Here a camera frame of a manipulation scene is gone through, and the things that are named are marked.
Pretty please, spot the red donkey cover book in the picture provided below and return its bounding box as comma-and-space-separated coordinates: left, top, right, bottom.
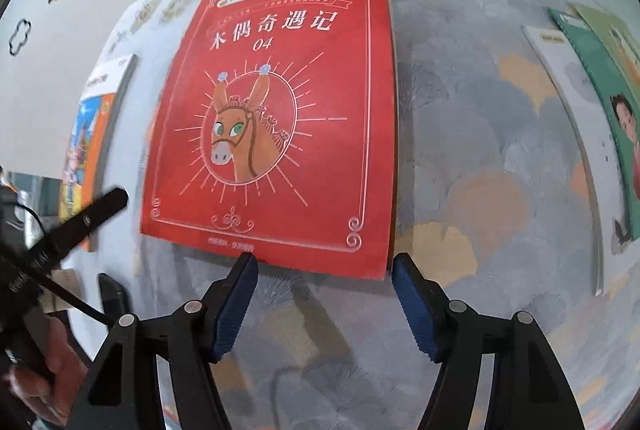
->
140, 0, 397, 280

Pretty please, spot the white illustrated book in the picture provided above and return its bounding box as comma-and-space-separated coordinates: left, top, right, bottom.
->
523, 26, 634, 294

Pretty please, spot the green girl cover book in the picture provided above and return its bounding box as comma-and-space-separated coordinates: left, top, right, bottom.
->
548, 8, 639, 240

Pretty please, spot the person's left hand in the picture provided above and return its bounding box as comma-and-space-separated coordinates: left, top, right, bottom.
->
2, 316, 91, 426

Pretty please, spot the orange children's book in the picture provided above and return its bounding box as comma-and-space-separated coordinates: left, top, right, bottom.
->
58, 53, 139, 254

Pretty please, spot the ginkgo pattern tablecloth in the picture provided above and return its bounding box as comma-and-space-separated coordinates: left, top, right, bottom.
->
94, 0, 640, 430

